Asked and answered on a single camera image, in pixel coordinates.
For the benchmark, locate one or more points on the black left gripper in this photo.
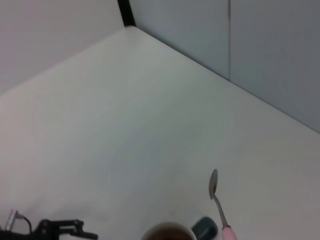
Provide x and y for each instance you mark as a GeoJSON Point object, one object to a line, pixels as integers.
{"type": "Point", "coordinates": [22, 236]}

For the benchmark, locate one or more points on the dark grey coffee mug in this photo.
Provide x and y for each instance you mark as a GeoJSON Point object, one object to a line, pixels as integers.
{"type": "Point", "coordinates": [203, 227]}

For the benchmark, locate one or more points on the black wall corner strip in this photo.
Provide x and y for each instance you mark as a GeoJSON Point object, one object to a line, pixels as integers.
{"type": "Point", "coordinates": [126, 12]}

